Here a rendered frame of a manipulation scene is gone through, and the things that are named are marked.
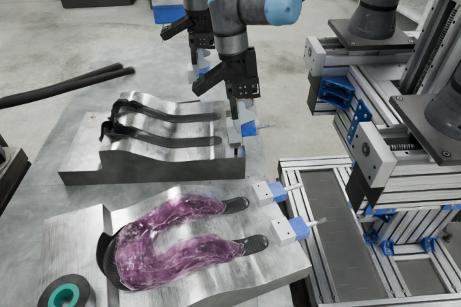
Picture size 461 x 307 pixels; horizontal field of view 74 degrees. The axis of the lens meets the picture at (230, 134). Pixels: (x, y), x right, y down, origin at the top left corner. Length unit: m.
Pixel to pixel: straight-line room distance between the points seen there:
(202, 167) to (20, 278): 0.47
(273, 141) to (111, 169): 1.47
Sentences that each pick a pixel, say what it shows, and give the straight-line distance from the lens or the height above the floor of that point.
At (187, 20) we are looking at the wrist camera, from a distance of 0.96.
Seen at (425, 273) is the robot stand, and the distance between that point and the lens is 1.59.
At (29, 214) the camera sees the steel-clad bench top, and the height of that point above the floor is 0.80.
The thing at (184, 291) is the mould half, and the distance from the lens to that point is 0.62.
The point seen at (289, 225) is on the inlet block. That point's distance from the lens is 0.70.
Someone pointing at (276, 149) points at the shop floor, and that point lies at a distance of 2.11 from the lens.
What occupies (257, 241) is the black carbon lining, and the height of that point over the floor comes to 0.85.
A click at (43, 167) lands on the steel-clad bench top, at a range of 1.05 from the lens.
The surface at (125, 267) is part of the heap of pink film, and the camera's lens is 0.66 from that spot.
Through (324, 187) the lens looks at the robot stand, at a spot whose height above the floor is 0.21.
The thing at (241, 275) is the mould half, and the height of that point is 0.87.
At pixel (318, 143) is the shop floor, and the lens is 2.22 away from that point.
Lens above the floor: 1.47
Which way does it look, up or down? 42 degrees down
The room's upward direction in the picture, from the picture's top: straight up
